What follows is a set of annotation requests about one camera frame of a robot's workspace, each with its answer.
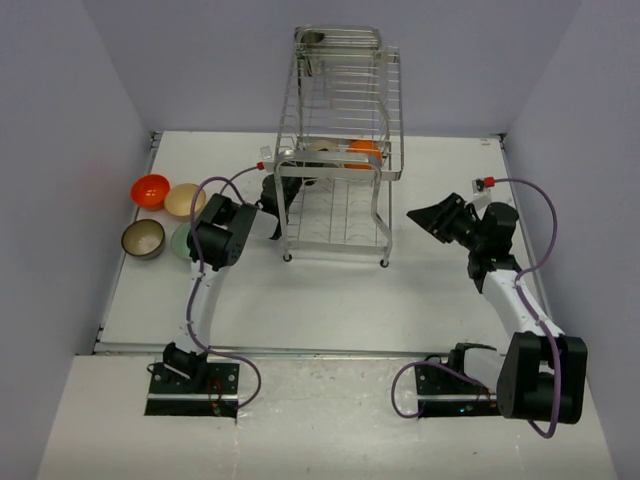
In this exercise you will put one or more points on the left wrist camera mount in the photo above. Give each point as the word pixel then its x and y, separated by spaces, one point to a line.
pixel 266 160

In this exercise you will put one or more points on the metal two-tier dish rack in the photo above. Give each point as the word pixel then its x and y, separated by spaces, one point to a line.
pixel 340 144

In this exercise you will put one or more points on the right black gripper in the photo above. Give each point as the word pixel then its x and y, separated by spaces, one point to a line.
pixel 439 219

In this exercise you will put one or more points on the green bowl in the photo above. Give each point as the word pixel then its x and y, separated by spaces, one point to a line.
pixel 180 242

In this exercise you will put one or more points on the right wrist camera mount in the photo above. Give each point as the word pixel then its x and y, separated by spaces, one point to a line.
pixel 482 192

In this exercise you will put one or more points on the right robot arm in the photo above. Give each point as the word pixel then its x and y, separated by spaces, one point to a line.
pixel 541 377

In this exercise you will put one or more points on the orange bowl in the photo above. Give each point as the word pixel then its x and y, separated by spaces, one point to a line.
pixel 365 155
pixel 150 191

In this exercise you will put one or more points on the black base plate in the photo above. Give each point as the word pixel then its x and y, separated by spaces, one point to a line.
pixel 443 395
pixel 215 394

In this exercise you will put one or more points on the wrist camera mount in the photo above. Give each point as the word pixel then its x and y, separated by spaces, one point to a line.
pixel 482 192
pixel 266 160

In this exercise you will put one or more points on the cream beige bowl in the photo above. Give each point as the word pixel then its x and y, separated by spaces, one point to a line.
pixel 179 199

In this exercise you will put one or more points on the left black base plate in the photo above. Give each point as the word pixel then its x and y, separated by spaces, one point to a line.
pixel 215 394

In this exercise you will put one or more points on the metal utensil cup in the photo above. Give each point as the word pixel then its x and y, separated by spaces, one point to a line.
pixel 308 51

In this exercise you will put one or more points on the orange bowl on table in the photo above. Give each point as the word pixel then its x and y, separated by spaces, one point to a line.
pixel 150 191

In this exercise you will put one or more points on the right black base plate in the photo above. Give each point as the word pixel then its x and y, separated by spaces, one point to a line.
pixel 443 395

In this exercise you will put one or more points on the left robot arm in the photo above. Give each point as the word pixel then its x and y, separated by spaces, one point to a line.
pixel 218 233

